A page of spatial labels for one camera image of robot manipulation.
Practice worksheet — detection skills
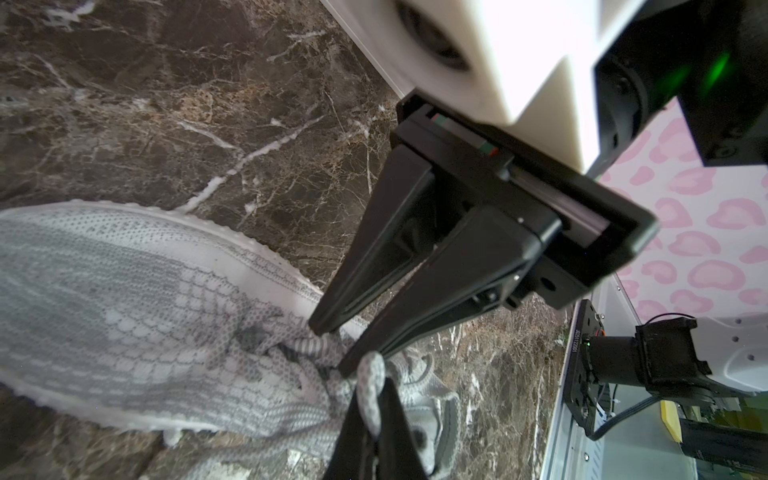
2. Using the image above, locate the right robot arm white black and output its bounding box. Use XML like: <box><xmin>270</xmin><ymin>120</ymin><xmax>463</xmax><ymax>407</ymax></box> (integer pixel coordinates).
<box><xmin>309</xmin><ymin>1</ymin><xmax>767</xmax><ymax>376</ymax></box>

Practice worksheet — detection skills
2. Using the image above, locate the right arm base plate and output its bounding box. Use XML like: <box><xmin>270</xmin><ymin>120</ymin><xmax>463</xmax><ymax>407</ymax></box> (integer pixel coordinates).
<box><xmin>562</xmin><ymin>299</ymin><xmax>605</xmax><ymax>436</ymax></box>

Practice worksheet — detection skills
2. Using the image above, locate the grey knit sneaker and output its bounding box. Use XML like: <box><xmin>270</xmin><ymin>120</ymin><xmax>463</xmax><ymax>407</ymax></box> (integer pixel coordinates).
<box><xmin>1</xmin><ymin>201</ymin><xmax>461</xmax><ymax>479</ymax></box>

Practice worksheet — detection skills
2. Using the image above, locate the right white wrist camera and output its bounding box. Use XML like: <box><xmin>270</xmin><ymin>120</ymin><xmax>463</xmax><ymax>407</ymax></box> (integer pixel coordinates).
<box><xmin>324</xmin><ymin>1</ymin><xmax>643</xmax><ymax>174</ymax></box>

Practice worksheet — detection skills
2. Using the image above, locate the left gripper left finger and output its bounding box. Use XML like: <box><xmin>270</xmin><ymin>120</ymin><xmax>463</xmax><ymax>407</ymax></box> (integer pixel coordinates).
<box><xmin>322</xmin><ymin>394</ymin><xmax>375</xmax><ymax>480</ymax></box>

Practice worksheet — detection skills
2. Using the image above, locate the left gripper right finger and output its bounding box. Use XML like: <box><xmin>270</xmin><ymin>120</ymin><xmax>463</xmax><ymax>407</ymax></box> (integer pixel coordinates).
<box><xmin>375</xmin><ymin>378</ymin><xmax>427</xmax><ymax>480</ymax></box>

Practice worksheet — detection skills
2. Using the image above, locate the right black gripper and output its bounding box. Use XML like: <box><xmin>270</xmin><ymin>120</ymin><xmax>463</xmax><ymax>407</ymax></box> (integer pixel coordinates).
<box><xmin>309</xmin><ymin>91</ymin><xmax>660</xmax><ymax>376</ymax></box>

